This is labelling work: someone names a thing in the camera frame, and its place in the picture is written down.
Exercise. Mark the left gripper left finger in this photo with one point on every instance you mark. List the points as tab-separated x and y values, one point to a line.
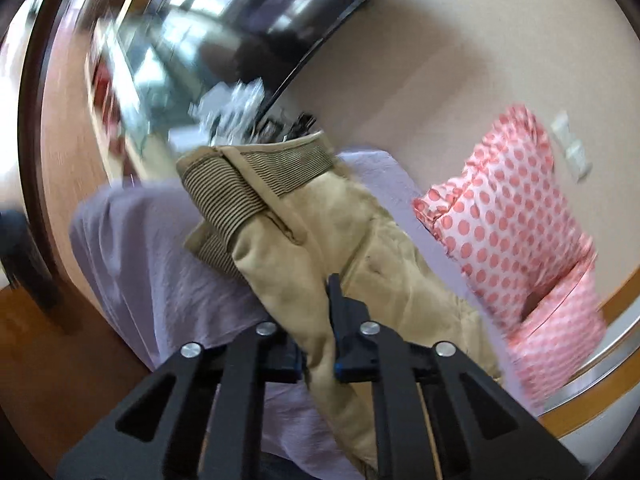
198	416

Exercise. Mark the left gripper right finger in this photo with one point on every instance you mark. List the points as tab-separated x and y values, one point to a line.
437	414

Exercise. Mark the khaki tan pants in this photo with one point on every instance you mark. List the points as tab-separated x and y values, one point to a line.
288	216

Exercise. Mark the right polka dot pillow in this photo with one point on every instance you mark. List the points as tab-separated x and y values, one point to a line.
558	336

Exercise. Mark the polka dot pillow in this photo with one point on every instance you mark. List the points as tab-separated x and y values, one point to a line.
505	221
558	336

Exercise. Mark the wooden framed door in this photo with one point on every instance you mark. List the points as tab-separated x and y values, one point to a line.
595	414

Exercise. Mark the lavender bed sheet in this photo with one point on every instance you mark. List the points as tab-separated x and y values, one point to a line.
157	296

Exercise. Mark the left polka dot pillow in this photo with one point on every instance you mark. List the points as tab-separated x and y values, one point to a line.
505	221

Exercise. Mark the dark framed window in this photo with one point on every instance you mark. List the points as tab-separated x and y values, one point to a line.
167	76

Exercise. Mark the white wall switch plate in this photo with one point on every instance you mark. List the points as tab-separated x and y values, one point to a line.
560	129

